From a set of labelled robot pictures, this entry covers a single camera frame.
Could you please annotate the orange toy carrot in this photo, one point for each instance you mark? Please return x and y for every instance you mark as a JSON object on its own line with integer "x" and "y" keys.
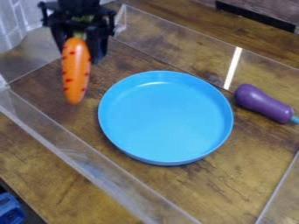
{"x": 75, "y": 68}

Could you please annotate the purple toy eggplant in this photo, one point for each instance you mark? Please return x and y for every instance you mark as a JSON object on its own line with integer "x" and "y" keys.
{"x": 251, "y": 98}

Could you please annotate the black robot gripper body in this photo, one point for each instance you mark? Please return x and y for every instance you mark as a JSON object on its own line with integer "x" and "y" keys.
{"x": 76, "y": 14}

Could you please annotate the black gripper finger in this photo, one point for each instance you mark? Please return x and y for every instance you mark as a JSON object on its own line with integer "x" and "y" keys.
{"x": 97, "y": 43}
{"x": 59, "y": 35}

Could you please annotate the white patterned curtain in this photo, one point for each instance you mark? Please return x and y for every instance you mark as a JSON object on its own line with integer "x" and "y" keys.
{"x": 20, "y": 17}

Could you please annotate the blue round plastic tray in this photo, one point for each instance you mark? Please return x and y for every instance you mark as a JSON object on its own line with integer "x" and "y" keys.
{"x": 164, "y": 117}

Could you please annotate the clear acrylic enclosure wall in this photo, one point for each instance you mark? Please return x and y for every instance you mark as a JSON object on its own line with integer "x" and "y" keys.
{"x": 72, "y": 174}

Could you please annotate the blue plastic crate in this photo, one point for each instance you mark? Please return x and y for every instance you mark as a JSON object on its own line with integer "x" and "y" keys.
{"x": 11, "y": 210}

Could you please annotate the dark wooden board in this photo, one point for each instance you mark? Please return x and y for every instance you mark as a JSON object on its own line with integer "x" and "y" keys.
{"x": 255, "y": 16}

